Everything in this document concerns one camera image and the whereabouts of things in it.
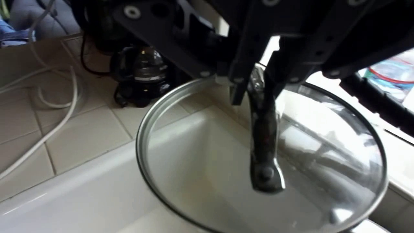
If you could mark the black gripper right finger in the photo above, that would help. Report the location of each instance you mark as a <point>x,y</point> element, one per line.
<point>276,68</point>

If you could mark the white double kitchen sink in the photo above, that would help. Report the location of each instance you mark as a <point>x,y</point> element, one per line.
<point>99,187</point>

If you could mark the glass pot lid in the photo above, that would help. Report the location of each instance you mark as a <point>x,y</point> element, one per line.
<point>263,160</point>

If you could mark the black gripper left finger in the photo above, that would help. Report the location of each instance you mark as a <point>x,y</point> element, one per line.
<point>238,89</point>

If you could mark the black wire dish rack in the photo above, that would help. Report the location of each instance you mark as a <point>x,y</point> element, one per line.
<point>381,103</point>

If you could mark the black coffee maker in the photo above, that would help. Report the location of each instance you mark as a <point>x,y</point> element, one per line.
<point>141,74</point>

